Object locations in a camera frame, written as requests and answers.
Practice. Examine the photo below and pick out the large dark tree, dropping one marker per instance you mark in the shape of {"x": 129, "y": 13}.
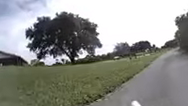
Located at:
{"x": 63, "y": 34}

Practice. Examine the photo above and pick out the distant row of trees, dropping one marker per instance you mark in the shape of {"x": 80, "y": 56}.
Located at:
{"x": 135, "y": 47}

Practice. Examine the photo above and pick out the grass field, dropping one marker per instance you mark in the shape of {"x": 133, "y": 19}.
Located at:
{"x": 45, "y": 87}

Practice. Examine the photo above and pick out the grey asphalt road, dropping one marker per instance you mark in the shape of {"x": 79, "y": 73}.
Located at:
{"x": 165, "y": 85}

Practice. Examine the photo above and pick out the building with pitched roof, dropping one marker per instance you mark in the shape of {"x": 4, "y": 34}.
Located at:
{"x": 2, "y": 59}

